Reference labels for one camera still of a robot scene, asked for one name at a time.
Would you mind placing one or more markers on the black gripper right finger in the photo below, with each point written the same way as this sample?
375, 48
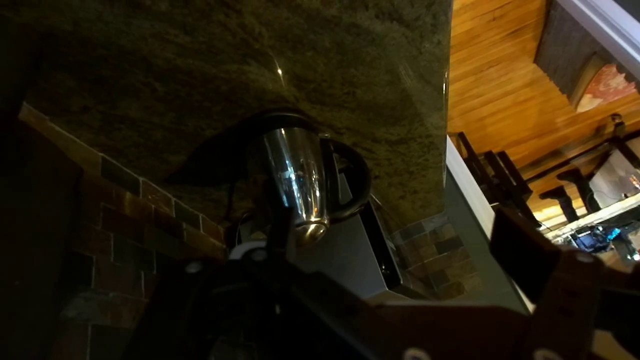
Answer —
573, 293

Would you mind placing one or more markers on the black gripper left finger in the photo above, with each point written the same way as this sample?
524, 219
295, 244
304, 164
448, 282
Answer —
252, 313

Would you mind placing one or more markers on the dark grey box appliance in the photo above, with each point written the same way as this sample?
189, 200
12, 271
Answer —
352, 253

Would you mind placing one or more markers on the dark wooden chair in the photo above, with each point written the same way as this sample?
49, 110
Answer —
497, 181

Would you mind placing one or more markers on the dark jar on counter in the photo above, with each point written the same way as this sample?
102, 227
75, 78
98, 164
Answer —
300, 172

